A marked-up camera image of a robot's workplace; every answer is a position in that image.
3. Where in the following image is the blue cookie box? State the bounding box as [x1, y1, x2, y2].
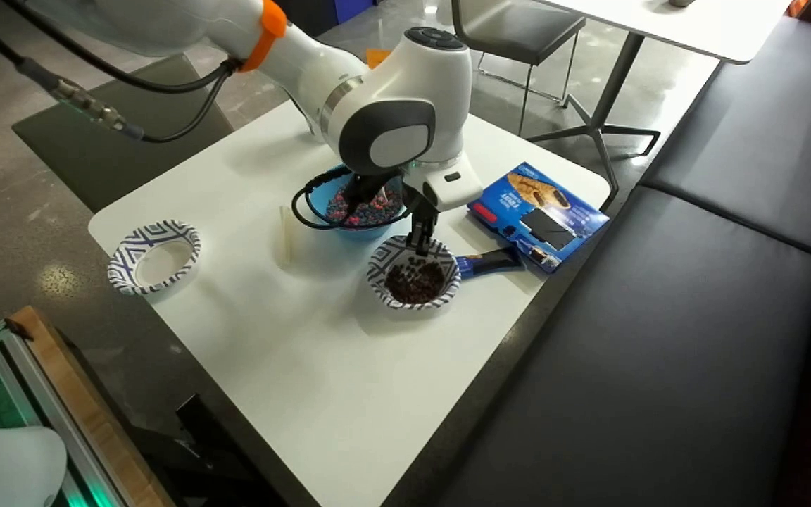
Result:
[467, 160, 612, 277]

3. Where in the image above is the clear plastic piece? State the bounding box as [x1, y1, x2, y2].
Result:
[275, 204, 302, 263]

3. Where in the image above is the black upholstered bench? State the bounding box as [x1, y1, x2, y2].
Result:
[402, 15, 811, 507]

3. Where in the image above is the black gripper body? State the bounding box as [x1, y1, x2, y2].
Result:
[402, 182, 441, 227]

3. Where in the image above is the blue snack bar wrapper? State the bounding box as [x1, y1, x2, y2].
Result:
[455, 246, 526, 281]

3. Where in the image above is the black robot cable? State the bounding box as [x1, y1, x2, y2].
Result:
[0, 0, 244, 146]

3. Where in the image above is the blue bowl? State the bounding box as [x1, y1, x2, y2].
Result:
[306, 167, 410, 247]

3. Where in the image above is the dark storage cabinet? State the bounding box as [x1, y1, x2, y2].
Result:
[247, 0, 379, 39]

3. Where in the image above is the multicolour candy pile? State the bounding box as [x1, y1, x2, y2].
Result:
[323, 177, 405, 232]

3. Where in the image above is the white side table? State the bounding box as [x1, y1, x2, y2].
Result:
[526, 0, 795, 206]

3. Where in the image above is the dark floor mat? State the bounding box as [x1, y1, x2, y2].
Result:
[9, 54, 237, 213]

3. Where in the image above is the patterned paper plate with beans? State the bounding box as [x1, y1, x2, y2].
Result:
[364, 233, 461, 315]

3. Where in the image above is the wooden bench with aluminium frame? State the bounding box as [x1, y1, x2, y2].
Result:
[0, 304, 178, 507]

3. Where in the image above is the coffee bean pile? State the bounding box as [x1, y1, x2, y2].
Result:
[383, 257, 450, 308]

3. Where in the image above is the blue patterned paper plate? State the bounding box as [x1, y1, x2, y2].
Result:
[105, 218, 205, 299]

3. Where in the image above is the black seat metal chair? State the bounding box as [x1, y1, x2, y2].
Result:
[447, 0, 588, 135]

